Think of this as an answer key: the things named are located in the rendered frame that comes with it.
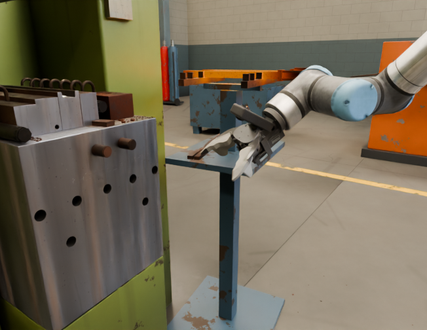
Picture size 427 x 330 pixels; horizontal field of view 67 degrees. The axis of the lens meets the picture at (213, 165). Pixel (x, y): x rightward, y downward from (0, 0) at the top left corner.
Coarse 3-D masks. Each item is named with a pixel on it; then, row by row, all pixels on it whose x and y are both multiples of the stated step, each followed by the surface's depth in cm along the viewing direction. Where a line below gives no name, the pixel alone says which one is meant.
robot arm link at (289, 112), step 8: (280, 96) 80; (272, 104) 80; (280, 104) 79; (288, 104) 79; (280, 112) 78; (288, 112) 78; (296, 112) 79; (288, 120) 79; (296, 120) 80; (288, 128) 82
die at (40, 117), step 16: (0, 96) 75; (16, 96) 72; (32, 96) 72; (48, 96) 72; (80, 96) 76; (0, 112) 68; (16, 112) 65; (32, 112) 67; (48, 112) 70; (64, 112) 74; (80, 112) 77; (96, 112) 81; (32, 128) 68; (48, 128) 71; (64, 128) 74
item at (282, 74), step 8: (184, 72) 116; (208, 72) 112; (216, 72) 111; (224, 72) 109; (232, 72) 108; (240, 72) 107; (248, 72) 106; (256, 72) 105; (264, 72) 104; (272, 72) 103; (280, 72) 101; (288, 72) 101; (296, 72) 100; (280, 80) 102; (288, 80) 101
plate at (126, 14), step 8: (104, 0) 93; (112, 0) 93; (120, 0) 96; (128, 0) 98; (112, 8) 94; (120, 8) 96; (128, 8) 99; (112, 16) 94; (120, 16) 97; (128, 16) 99
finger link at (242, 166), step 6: (240, 150) 77; (246, 150) 76; (240, 156) 76; (246, 156) 75; (252, 156) 78; (240, 162) 74; (246, 162) 74; (234, 168) 74; (240, 168) 74; (246, 168) 76; (234, 174) 73; (240, 174) 74; (246, 174) 76; (234, 180) 74
